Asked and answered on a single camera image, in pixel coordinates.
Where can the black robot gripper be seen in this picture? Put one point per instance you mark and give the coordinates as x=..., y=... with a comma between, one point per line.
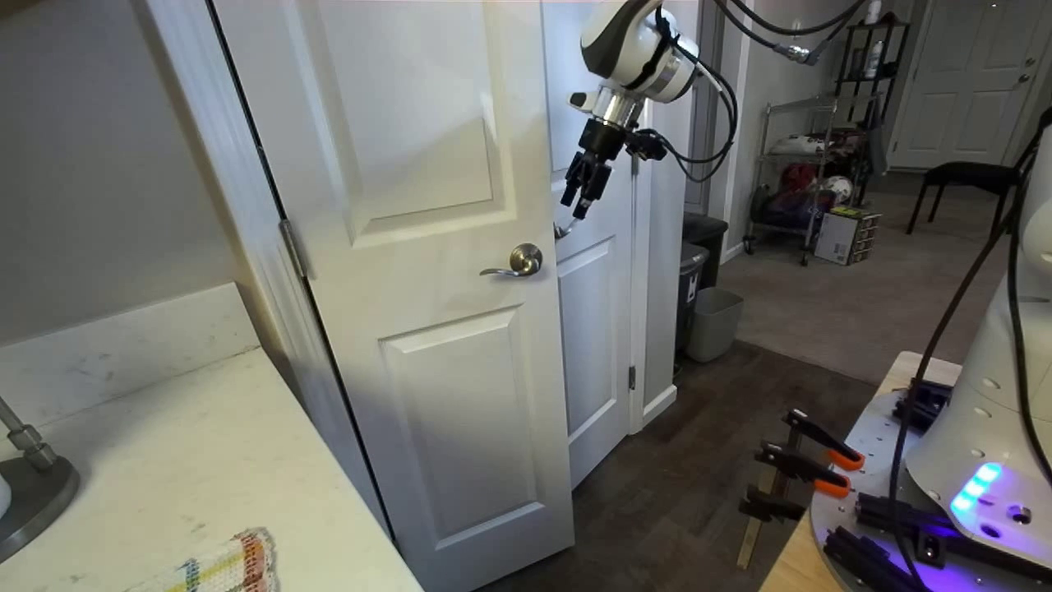
x=601, y=143

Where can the white door panel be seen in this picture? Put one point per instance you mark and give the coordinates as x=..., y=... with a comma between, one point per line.
x=409, y=145
x=592, y=261

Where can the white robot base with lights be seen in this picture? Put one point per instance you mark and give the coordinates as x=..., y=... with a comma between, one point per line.
x=984, y=459

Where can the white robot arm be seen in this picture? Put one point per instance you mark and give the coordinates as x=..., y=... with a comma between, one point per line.
x=641, y=59

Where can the brass upper door hinge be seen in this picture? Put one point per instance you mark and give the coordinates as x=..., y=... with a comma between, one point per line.
x=294, y=247

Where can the white background door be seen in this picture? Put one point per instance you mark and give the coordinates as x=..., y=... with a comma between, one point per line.
x=970, y=82

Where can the grey trash bin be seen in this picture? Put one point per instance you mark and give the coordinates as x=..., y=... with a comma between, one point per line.
x=716, y=325

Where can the metal shelf rack with clutter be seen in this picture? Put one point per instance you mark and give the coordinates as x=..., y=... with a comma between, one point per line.
x=819, y=153

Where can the white box with green print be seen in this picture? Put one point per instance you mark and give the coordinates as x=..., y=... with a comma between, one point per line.
x=846, y=238

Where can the black orange clamp upper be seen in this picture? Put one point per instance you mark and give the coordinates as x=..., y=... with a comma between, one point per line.
x=833, y=445

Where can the black orange clamp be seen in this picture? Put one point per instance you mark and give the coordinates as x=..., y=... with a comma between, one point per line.
x=833, y=445
x=793, y=465

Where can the black orange clamp lower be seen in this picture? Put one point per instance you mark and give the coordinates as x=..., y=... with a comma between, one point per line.
x=793, y=465

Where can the round grey metal stand base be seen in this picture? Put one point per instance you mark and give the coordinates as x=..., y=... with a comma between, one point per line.
x=41, y=484

